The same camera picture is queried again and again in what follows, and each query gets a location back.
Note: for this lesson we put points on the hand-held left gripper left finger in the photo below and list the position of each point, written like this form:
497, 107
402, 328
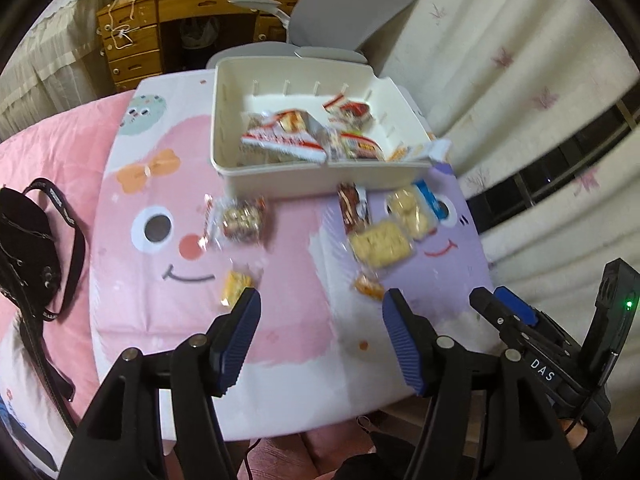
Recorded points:
240, 340

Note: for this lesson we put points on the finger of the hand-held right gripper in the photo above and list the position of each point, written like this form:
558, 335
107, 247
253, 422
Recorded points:
517, 305
492, 307

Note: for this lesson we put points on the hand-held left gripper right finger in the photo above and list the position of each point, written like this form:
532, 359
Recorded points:
402, 345

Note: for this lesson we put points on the yellow snack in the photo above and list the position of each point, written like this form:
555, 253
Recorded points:
235, 285

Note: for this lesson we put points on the small orange snack packet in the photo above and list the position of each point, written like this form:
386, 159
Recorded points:
369, 287

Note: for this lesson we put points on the pale cracker clear packet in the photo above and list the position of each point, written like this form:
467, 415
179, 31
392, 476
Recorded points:
382, 242

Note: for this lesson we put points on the clear nut bar packet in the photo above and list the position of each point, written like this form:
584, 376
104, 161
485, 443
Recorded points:
242, 220

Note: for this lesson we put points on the blue-ended cookie packet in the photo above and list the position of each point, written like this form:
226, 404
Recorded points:
407, 212

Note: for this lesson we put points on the brown white snack packet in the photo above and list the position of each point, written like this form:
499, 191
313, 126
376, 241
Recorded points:
352, 210

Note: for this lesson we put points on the white storage box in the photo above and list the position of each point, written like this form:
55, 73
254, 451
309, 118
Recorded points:
310, 180

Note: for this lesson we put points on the red-striped clear snack packet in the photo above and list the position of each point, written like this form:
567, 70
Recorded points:
362, 147

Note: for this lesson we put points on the white red snack packet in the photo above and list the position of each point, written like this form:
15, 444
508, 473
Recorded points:
280, 140

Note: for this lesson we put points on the person's right forearm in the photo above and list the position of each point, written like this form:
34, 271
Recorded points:
600, 450

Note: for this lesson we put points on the cartoon printed table cover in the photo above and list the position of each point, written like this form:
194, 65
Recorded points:
160, 300

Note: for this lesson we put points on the pink quilted cloth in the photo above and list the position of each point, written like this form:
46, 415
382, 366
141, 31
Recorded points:
300, 455

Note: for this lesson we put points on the dark window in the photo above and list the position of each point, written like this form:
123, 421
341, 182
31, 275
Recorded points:
550, 170

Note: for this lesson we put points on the white printed sheet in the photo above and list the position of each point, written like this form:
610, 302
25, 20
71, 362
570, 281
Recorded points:
20, 355

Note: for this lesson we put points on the pink blanket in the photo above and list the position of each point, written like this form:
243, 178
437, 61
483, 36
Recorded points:
60, 150

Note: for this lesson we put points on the white leaf-print curtain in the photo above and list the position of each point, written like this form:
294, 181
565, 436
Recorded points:
500, 20

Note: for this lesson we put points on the white lace cloth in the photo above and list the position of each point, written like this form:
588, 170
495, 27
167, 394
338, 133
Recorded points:
50, 60

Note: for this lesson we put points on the wooden desk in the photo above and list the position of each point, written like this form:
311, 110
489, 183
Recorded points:
145, 15

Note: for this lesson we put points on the grey office chair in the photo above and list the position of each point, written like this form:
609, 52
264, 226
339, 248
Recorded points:
350, 0

